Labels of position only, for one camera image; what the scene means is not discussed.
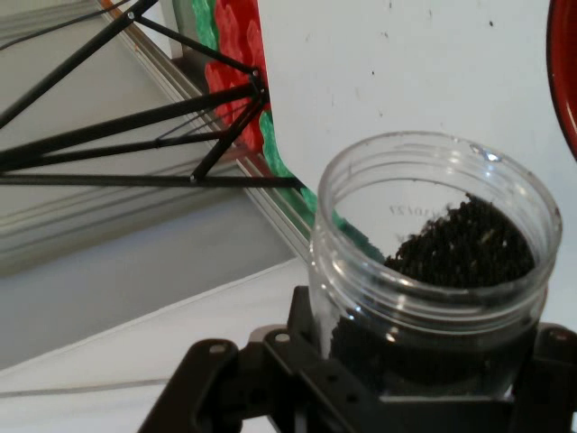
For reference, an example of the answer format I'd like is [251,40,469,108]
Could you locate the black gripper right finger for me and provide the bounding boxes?
[509,321,577,433]

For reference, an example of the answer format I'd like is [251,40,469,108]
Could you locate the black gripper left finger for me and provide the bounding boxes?
[138,283,384,433]

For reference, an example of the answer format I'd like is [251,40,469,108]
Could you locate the clear jar with black granules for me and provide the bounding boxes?
[307,129,564,396]

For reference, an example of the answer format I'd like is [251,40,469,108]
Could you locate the red bowl with black rim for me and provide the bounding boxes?
[545,0,577,162]

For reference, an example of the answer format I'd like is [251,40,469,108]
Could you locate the black tripod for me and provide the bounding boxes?
[0,0,308,191]

